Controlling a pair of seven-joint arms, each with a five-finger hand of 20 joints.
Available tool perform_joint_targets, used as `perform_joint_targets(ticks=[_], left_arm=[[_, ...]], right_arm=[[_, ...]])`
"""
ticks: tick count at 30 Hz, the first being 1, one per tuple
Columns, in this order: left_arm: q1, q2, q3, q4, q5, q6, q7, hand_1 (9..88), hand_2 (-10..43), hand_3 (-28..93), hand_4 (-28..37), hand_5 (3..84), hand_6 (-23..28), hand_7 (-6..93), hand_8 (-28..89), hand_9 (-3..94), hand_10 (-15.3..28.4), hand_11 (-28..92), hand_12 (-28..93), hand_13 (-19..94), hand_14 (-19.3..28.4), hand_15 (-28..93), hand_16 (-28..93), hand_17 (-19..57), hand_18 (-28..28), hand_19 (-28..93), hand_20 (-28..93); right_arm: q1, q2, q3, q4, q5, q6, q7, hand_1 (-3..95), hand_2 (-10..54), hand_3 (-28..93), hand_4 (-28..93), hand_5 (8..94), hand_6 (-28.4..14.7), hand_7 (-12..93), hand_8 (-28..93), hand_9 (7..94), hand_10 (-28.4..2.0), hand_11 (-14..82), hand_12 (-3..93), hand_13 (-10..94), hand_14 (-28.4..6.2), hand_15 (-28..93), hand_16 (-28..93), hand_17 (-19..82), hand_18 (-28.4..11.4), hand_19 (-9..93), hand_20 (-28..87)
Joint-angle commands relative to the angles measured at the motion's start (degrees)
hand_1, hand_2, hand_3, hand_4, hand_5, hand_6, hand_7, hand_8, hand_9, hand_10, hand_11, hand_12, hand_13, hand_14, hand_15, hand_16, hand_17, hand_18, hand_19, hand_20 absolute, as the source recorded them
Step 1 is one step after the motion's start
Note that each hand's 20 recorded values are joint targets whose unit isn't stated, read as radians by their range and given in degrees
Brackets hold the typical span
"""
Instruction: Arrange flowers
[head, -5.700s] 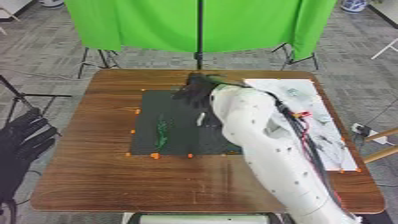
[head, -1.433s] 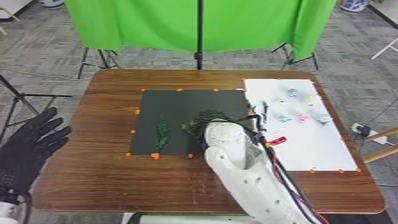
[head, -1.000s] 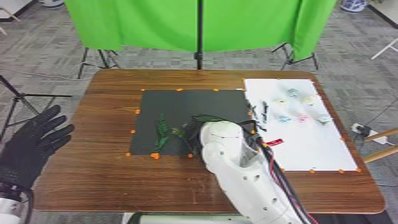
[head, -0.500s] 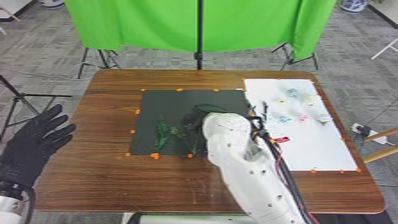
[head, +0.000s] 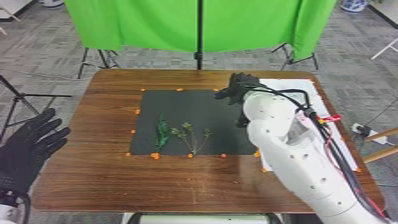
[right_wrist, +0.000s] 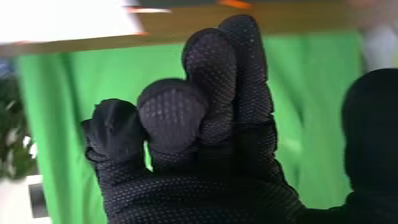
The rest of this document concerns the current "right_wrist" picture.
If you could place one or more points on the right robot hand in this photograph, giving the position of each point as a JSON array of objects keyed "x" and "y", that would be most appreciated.
[{"x": 224, "y": 186}]

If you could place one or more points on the white sheet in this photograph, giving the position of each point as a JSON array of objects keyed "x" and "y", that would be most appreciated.
[{"x": 59, "y": 20}]

